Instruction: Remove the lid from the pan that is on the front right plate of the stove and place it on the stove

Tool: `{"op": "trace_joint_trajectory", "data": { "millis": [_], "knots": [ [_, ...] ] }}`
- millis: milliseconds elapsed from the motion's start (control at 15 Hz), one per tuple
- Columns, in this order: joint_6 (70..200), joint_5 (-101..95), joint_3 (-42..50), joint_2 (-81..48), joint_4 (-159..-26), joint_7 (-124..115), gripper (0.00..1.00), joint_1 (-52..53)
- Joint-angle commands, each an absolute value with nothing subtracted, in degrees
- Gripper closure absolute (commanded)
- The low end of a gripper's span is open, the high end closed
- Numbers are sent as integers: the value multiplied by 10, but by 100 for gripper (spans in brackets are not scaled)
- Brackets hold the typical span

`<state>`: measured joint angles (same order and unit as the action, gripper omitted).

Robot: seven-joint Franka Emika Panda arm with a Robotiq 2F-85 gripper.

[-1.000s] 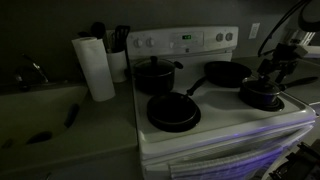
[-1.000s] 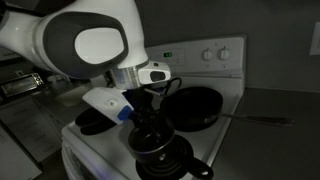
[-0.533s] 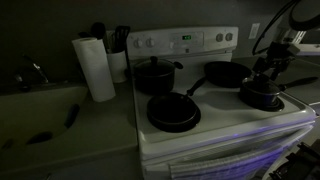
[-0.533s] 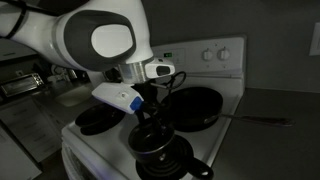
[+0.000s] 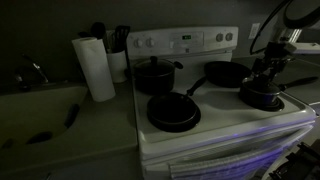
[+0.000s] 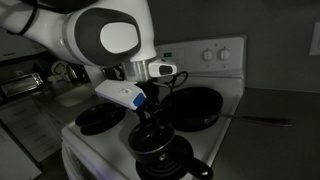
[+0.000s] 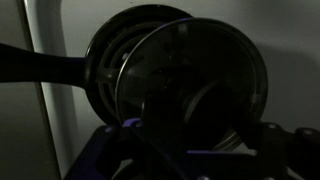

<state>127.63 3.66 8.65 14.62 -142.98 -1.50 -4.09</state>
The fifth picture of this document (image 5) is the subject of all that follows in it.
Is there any small dark saucepan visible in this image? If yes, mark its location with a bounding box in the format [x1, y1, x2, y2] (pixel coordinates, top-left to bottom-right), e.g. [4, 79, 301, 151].
[238, 76, 320, 109]

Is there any small saucepan lid with knob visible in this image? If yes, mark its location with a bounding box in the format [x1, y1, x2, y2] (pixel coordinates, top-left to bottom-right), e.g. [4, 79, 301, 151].
[242, 73, 281, 96]

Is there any white electric stove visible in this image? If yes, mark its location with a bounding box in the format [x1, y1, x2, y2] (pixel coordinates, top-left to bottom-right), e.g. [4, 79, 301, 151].
[125, 26, 317, 180]

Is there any large black cooking pot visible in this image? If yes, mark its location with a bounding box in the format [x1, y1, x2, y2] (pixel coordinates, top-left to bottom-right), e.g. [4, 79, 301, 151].
[133, 60, 184, 95]

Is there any large black pot lid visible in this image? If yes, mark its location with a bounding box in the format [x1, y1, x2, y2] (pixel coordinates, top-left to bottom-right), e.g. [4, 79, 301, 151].
[133, 55, 176, 77]

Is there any black frying pan front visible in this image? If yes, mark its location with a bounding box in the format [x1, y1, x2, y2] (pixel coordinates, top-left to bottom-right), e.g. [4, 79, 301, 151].
[148, 105, 202, 134]

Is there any white utensil holder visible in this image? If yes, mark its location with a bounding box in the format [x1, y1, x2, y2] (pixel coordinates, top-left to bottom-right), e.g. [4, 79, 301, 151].
[106, 49, 129, 84]

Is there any light kitchen sink basin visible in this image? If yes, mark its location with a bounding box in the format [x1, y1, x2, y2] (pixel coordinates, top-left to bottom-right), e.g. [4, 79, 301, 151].
[0, 84, 90, 152]

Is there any black slotted spatula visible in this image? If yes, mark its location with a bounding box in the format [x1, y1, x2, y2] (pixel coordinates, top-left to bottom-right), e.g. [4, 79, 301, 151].
[112, 25, 131, 54]

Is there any dark object in sink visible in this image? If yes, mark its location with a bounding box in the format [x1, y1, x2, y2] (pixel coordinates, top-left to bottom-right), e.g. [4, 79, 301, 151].
[26, 131, 54, 146]

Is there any wide black frying pan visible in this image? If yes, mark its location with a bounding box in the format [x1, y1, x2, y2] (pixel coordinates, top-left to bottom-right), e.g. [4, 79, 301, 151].
[203, 60, 253, 89]

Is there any dark equipment with cables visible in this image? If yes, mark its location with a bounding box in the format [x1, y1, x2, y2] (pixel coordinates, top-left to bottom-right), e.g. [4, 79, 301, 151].
[268, 141, 320, 180]

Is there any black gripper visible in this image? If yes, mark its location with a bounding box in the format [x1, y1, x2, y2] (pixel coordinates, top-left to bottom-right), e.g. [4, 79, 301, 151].
[252, 41, 298, 82]

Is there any blue handled dish brush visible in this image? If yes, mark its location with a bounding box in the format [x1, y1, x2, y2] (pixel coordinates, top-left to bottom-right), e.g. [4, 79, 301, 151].
[63, 103, 82, 130]

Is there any striped dish towel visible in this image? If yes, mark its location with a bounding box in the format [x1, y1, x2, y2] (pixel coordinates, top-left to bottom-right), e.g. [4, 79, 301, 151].
[168, 146, 288, 180]

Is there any white paper towel roll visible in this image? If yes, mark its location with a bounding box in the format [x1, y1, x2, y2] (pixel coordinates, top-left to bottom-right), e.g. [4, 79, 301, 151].
[71, 36, 117, 103]

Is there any black frying pan long handle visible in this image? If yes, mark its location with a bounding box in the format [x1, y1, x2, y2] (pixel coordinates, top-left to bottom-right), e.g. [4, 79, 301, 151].
[146, 76, 208, 127]

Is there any black stove burner coil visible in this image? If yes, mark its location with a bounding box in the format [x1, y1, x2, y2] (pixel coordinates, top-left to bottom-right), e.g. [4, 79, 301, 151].
[242, 97, 286, 113]

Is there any black cooking spoon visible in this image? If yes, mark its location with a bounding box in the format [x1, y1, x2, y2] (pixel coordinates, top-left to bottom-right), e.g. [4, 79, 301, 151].
[90, 21, 110, 53]

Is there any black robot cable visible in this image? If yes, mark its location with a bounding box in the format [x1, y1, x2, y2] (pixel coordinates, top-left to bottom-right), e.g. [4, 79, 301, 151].
[249, 0, 292, 56]

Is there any white wall outlet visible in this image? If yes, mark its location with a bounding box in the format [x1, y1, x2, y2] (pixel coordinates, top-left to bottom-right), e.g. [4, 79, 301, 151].
[248, 22, 261, 41]

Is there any metal sink faucet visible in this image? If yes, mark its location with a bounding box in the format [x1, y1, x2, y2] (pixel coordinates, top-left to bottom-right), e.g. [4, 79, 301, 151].
[14, 53, 50, 92]

